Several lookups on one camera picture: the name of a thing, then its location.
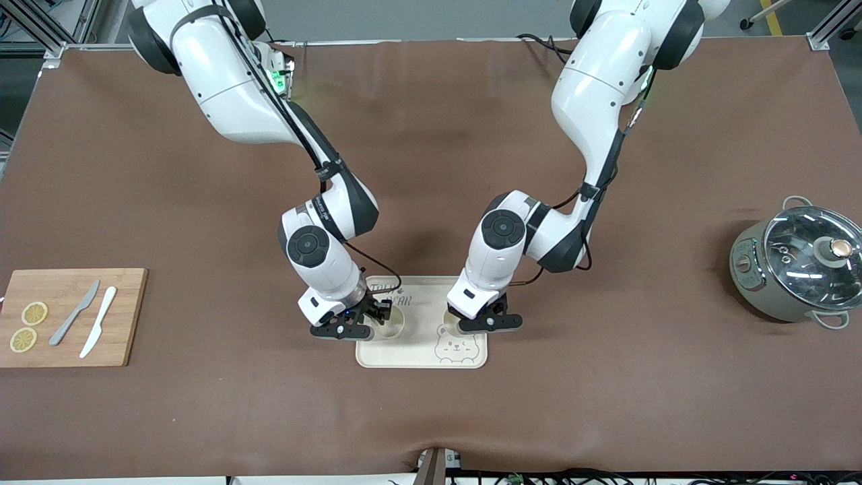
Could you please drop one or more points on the grey electric cooking pot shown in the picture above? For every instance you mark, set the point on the grey electric cooking pot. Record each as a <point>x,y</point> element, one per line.
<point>751,283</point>

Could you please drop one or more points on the grey table edge clamp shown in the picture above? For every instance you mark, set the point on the grey table edge clamp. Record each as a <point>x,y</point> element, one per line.
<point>434,466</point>

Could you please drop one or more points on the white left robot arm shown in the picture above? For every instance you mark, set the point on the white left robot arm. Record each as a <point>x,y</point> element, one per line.
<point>599,74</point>

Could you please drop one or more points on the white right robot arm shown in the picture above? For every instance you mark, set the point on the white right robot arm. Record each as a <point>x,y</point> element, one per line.
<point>229,81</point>

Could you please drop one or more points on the black caster wheel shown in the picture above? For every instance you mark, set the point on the black caster wheel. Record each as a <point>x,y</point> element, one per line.
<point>746,24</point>

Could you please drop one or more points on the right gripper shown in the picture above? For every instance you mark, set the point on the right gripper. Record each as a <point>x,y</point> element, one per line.
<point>369,308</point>

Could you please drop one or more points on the beige bear print tray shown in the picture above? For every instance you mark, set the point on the beige bear print tray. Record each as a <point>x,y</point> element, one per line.
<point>417,350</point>

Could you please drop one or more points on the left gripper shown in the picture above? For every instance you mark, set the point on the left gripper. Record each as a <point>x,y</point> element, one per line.
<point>453,310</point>

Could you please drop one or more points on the yellow lemon slice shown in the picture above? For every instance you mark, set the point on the yellow lemon slice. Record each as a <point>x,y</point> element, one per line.
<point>23,340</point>
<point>34,313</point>

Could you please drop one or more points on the aluminium frame profile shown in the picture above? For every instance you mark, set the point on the aluminium frame profile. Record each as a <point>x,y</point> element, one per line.
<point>47,30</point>
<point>832,23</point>

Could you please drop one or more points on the brown table cover mat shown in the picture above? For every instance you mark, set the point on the brown table cover mat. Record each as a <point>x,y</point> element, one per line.
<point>431,417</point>

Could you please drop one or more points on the white plastic knife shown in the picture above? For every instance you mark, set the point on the white plastic knife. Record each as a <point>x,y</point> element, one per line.
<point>100,320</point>

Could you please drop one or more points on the white IKEA cup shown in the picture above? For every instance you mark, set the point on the white IKEA cup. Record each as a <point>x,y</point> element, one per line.
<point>394,329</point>
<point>450,322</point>

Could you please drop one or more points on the glass pot lid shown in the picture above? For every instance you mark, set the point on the glass pot lid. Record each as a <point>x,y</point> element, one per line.
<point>801,266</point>

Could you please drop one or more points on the grey plastic knife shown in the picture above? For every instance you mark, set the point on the grey plastic knife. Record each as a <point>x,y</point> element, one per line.
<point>73,315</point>

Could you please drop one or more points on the wooden cutting board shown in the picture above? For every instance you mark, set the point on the wooden cutting board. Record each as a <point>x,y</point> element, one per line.
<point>74,316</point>

